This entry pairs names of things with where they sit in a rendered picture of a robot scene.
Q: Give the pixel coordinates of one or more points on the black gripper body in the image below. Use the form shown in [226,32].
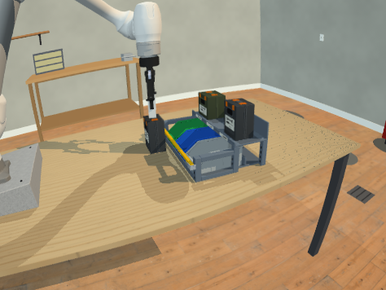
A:
[149,63]

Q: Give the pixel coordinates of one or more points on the grey open bin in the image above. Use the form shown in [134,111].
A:
[212,145]

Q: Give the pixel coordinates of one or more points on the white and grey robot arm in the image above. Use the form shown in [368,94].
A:
[146,27]

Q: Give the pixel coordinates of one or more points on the blue open bin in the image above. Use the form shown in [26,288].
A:
[190,137]

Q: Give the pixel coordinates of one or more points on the green bin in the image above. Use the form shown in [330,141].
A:
[181,126]

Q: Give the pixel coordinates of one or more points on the yellow bar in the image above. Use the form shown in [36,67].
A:
[178,148]

